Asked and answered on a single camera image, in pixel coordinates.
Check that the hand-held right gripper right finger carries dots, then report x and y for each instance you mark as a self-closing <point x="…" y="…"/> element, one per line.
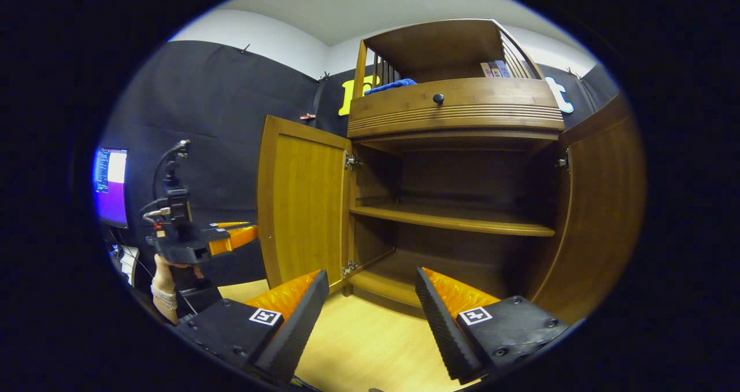
<point x="442" y="328"/>

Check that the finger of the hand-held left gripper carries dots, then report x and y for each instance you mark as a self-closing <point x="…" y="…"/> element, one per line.
<point x="228" y="226"/>
<point x="237" y="239"/>

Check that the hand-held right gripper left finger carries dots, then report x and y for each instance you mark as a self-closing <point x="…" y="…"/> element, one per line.
<point x="295" y="328"/>

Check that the wooden shoe cabinet door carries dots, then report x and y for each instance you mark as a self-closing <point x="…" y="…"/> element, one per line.
<point x="303" y="207"/>
<point x="601" y="218"/>

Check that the wooden double-door shoe cabinet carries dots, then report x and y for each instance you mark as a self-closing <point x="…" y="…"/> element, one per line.
<point x="439" y="45"/>

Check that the wooden cabinet inner shelf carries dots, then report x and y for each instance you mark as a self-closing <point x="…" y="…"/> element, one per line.
<point x="451" y="218"/>

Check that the computer monitor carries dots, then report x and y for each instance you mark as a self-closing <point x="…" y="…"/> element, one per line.
<point x="113" y="189"/>

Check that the black backdrop cloth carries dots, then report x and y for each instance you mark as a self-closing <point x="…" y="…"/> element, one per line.
<point x="219" y="120"/>

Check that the blue towel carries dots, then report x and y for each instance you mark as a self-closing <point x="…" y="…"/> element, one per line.
<point x="390" y="85"/>

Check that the wooden drawer with black knob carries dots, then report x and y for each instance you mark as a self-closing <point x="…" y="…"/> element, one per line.
<point x="491" y="100"/>

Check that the brown book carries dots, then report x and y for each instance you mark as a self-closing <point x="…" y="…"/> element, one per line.
<point x="486" y="70"/>

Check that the grey book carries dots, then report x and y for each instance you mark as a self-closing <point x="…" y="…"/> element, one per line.
<point x="494" y="69"/>

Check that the blue book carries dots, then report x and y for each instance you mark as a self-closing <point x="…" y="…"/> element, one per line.
<point x="503" y="69"/>

